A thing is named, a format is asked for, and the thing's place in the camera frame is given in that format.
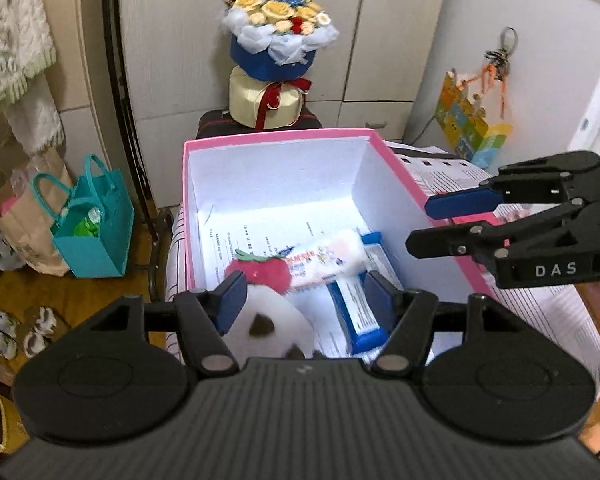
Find white tissue pack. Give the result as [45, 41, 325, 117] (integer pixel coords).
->
[284, 229, 366, 290]

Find white slippers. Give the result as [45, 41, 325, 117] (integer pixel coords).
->
[0, 306, 68, 361]

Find flower bouquet blue wrap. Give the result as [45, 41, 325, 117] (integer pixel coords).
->
[222, 0, 339, 131]

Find brown paper bag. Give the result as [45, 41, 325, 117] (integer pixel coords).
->
[0, 148, 73, 276]

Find white brown plush toy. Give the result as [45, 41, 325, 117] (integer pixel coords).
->
[223, 284, 315, 367]

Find pink storage box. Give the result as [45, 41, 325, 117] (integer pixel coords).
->
[182, 128, 490, 301]

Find beige wardrobe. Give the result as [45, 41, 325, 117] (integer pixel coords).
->
[34, 0, 454, 208]

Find black clothes rack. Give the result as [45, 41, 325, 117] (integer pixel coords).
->
[102, 0, 174, 302]

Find black suitcase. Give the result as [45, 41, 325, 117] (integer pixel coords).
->
[196, 105, 323, 139]

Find cream knitted cardigan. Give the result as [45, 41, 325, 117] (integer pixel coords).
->
[0, 0, 65, 156]

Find pink strawberry plush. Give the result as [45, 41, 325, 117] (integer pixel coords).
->
[225, 249, 291, 295]

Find striped bed sheet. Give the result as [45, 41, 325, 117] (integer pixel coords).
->
[164, 140, 600, 401]

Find blue tissue pack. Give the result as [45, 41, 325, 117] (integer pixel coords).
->
[327, 232, 402, 356]

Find colourful paper gift bag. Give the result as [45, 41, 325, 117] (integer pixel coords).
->
[434, 62, 514, 169]

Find teal tote bag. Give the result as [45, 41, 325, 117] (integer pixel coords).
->
[31, 154, 134, 278]

